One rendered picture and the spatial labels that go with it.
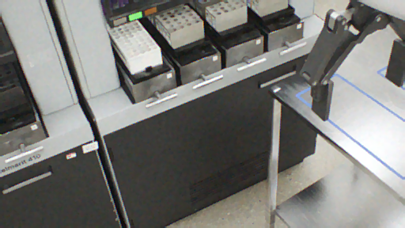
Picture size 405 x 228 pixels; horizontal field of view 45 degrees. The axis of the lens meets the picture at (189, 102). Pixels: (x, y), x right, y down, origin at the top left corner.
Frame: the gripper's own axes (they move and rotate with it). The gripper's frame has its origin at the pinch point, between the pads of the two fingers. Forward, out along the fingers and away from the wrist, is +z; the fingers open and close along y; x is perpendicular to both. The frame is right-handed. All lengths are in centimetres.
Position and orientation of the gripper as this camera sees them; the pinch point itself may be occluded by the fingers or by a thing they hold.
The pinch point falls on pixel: (358, 92)
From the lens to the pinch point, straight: 74.4
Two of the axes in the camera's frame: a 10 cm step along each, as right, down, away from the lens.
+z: 0.9, 7.4, 6.7
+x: -4.4, -5.7, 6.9
